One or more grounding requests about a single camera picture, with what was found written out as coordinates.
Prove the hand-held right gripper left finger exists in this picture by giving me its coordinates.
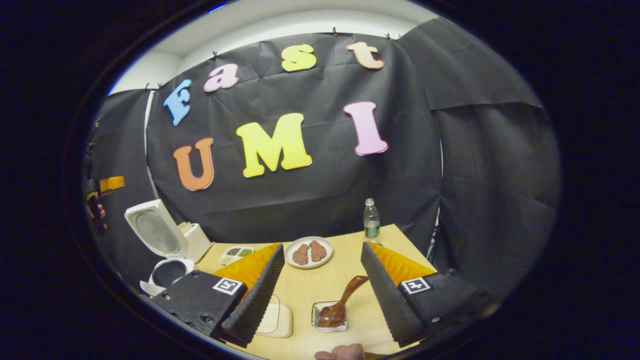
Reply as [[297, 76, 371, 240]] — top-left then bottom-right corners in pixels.
[[150, 243, 286, 348]]

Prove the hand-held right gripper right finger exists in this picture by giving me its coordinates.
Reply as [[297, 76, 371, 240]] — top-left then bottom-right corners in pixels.
[[361, 241, 493, 347]]

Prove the clear container of rice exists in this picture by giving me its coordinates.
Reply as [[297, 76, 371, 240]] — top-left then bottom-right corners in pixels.
[[255, 295, 293, 339]]

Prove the brown wooden spoon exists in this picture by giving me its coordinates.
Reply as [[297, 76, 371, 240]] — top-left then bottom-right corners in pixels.
[[318, 275, 370, 328]]

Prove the white rice cooker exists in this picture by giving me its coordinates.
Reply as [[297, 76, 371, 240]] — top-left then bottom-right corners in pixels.
[[124, 199, 196, 297]]

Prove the clear square chopstick holder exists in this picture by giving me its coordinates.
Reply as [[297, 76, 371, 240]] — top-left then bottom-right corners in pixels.
[[311, 300, 349, 333]]

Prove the white divided condiment dish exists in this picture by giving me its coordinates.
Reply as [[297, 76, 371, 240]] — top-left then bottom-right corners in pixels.
[[219, 246, 255, 266]]

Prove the green label plastic bottle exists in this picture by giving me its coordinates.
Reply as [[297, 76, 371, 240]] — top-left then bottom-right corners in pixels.
[[363, 198, 381, 241]]

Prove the white round plate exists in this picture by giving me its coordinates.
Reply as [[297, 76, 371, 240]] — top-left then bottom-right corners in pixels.
[[284, 236, 334, 270]]

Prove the white toaster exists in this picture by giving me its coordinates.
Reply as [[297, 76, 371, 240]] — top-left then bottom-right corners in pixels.
[[177, 221, 213, 263]]

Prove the black backdrop cloth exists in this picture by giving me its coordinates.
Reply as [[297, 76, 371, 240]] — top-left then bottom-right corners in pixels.
[[87, 17, 561, 296]]

